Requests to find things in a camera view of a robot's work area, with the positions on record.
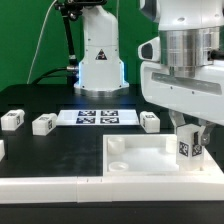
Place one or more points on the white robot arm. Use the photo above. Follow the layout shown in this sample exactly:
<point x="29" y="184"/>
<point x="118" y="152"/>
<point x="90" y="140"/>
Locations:
<point x="182" y="67"/>

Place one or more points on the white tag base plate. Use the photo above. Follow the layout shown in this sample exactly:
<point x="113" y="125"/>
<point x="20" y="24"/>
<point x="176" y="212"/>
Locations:
<point x="109" y="117"/>

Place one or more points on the white part at left edge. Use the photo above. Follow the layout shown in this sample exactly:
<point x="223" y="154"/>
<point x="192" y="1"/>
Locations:
<point x="2" y="150"/>

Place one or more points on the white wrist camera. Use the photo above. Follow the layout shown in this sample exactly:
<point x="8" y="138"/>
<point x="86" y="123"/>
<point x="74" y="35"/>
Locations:
<point x="150" y="50"/>

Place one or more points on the white square tabletop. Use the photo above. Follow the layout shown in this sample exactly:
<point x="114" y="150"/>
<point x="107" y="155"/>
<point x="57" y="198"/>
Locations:
<point x="149" y="154"/>

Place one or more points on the black camera stand pole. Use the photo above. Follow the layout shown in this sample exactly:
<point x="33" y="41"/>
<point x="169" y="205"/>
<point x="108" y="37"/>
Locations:
<point x="71" y="10"/>

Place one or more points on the white L-shaped obstacle fence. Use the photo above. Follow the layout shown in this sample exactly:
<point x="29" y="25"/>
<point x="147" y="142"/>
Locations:
<point x="111" y="188"/>

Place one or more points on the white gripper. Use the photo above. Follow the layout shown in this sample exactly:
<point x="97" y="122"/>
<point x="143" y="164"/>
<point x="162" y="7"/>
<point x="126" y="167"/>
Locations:
<point x="201" y="96"/>

